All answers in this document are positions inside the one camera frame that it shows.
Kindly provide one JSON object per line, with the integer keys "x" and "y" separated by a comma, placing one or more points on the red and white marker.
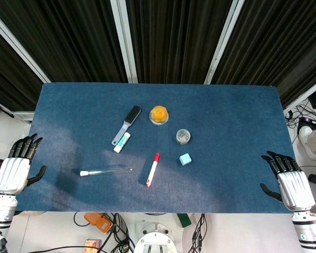
{"x": 153, "y": 170}

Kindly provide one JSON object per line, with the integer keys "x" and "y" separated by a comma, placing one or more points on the white robot torso base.
{"x": 155, "y": 237}

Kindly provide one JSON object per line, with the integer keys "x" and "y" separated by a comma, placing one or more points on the clear test tube white cap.
{"x": 105, "y": 171}

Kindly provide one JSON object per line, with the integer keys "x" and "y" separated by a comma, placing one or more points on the person's leg and white shoe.
{"x": 314, "y": 139}

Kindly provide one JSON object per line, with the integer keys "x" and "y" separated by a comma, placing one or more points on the white aluminium frame post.
{"x": 123, "y": 39}
{"x": 223, "y": 39}
{"x": 18, "y": 44}

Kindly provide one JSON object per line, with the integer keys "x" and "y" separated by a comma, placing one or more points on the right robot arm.
{"x": 309, "y": 232}

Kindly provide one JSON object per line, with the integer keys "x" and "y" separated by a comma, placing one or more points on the light blue cube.
{"x": 185, "y": 159}

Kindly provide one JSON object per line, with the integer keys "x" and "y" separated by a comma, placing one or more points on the orange power box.
{"x": 98, "y": 222}

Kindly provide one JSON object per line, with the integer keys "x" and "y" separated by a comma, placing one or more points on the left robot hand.
{"x": 12, "y": 171}

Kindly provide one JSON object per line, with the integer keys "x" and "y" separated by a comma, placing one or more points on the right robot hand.
{"x": 292, "y": 182}

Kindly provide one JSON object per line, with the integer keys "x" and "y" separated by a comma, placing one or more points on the green and white glue stick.
{"x": 122, "y": 142}

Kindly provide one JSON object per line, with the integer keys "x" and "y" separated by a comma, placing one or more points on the grey brush black bristles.
{"x": 127, "y": 124}

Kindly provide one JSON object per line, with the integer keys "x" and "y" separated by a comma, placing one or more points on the green rectangular block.
{"x": 183, "y": 219}

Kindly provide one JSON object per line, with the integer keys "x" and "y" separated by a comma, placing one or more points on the blue felt table mat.
{"x": 158, "y": 147}

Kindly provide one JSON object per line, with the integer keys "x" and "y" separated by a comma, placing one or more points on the small orange carton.
{"x": 93, "y": 243}

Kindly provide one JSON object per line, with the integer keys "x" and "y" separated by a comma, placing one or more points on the orange fruit jelly cup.
{"x": 159, "y": 114}

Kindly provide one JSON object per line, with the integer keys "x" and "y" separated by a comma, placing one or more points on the black pleated curtain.
{"x": 68, "y": 37}

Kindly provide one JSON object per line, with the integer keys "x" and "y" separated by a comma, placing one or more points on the clear plastic cup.
{"x": 183, "y": 136}

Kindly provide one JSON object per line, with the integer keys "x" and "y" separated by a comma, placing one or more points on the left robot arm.
{"x": 0, "y": 218}

